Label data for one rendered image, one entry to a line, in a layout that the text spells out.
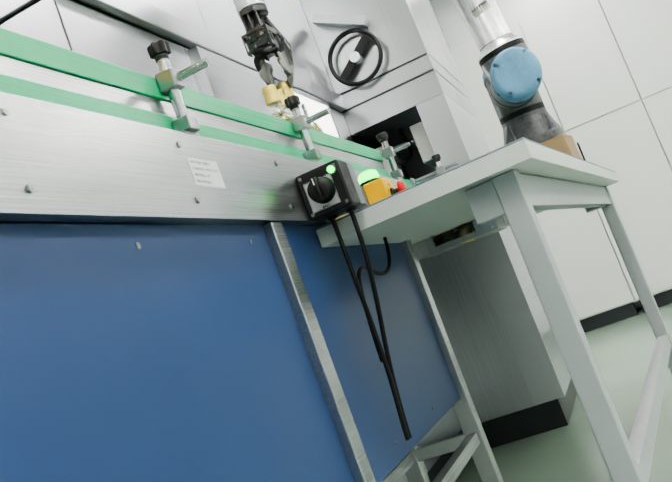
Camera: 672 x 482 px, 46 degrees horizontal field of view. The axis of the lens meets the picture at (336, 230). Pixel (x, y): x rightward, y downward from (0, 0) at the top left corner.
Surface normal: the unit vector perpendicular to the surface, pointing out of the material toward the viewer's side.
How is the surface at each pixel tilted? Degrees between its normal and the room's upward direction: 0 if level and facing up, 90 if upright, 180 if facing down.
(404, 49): 90
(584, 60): 90
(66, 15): 90
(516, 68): 101
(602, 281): 90
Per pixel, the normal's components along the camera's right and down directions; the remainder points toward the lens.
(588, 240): -0.33, 0.00
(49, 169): 0.88, -0.37
